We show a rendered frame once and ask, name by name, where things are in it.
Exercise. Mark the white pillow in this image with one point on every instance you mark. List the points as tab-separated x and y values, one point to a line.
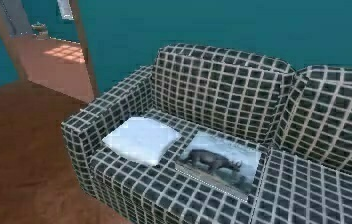
142	140

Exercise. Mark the black white checked sofa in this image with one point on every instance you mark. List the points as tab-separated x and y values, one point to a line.
217	83

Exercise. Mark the animal picture book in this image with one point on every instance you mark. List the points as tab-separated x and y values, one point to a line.
220	163

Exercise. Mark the white framed window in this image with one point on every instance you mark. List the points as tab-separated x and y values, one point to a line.
64	8

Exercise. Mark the small dark potted plant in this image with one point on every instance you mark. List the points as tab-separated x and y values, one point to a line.
40	29

